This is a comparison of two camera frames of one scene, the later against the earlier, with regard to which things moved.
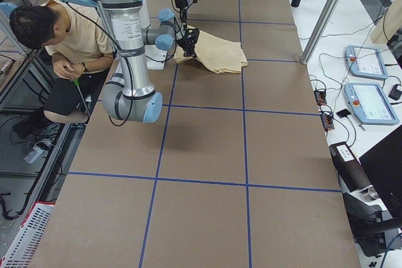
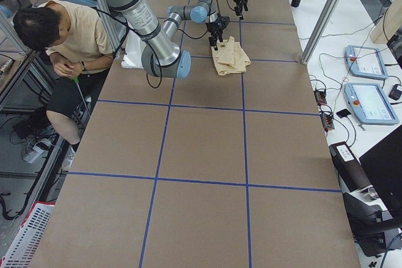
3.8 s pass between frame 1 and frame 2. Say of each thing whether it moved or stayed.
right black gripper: moved
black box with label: stayed
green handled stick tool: stayed
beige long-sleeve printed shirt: moved
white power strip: stayed
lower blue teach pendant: stayed
